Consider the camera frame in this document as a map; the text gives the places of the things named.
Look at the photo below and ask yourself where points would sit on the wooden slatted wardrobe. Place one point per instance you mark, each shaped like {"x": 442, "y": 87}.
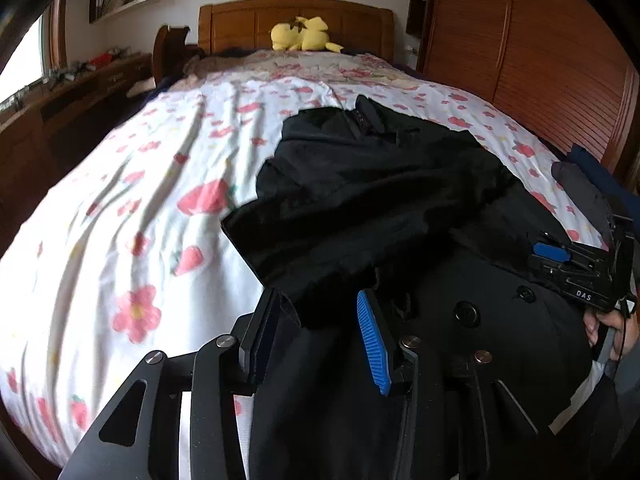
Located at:
{"x": 525, "y": 45}

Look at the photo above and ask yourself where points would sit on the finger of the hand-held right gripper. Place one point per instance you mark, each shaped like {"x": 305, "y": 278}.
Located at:
{"x": 547, "y": 269}
{"x": 551, "y": 252}

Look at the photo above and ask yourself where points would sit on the navy folded cloth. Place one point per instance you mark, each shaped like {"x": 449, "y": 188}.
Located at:
{"x": 600, "y": 165}

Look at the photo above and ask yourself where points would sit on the strawberry print bed sheet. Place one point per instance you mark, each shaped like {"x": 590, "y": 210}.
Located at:
{"x": 125, "y": 185}

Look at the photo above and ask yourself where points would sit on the yellow plush toy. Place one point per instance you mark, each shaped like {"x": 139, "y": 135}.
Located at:
{"x": 300, "y": 35}

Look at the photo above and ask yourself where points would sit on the red bowl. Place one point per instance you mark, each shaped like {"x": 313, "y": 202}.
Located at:
{"x": 101, "y": 60}

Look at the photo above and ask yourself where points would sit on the window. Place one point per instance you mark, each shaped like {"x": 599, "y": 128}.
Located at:
{"x": 22, "y": 60}

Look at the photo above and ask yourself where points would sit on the black double-breasted coat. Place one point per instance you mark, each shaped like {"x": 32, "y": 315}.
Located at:
{"x": 375, "y": 200}

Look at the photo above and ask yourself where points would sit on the wooden bed headboard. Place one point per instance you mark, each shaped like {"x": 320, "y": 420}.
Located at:
{"x": 240, "y": 25}

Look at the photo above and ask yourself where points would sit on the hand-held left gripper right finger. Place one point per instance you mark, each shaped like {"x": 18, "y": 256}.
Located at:
{"x": 374, "y": 340}

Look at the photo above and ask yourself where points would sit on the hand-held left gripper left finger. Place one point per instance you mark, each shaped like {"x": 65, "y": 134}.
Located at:
{"x": 260, "y": 340}

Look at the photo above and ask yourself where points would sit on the grey folded cloth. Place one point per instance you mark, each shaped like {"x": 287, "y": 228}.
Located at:
{"x": 582, "y": 195}

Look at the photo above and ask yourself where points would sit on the long wooden desk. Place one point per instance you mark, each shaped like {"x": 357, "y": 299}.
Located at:
{"x": 65, "y": 110}

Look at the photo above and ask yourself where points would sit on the floral quilt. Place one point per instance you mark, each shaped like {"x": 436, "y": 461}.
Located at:
{"x": 310, "y": 67}

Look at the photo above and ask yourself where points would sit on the person's right forearm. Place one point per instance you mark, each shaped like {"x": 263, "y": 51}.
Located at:
{"x": 627, "y": 385}

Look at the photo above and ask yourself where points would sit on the wooden chair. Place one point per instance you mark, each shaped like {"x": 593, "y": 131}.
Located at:
{"x": 170, "y": 55}

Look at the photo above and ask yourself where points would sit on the person's right hand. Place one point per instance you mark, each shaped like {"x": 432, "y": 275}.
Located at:
{"x": 629, "y": 330}

